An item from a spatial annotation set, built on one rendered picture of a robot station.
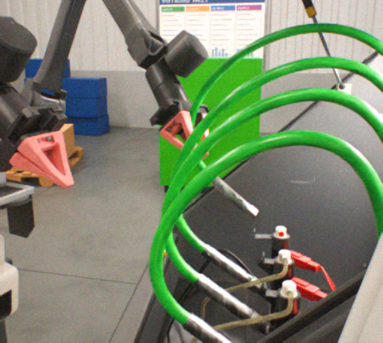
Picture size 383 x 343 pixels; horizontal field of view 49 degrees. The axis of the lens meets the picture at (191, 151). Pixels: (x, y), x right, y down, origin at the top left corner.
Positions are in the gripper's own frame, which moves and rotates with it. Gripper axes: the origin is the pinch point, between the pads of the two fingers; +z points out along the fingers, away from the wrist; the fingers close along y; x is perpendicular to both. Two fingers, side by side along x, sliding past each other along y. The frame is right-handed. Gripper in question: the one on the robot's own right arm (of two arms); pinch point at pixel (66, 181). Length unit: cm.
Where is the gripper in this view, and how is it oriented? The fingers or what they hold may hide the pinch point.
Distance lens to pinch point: 58.0
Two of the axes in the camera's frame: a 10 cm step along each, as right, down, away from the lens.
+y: 6.4, -6.4, -4.3
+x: 3.9, -2.1, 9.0
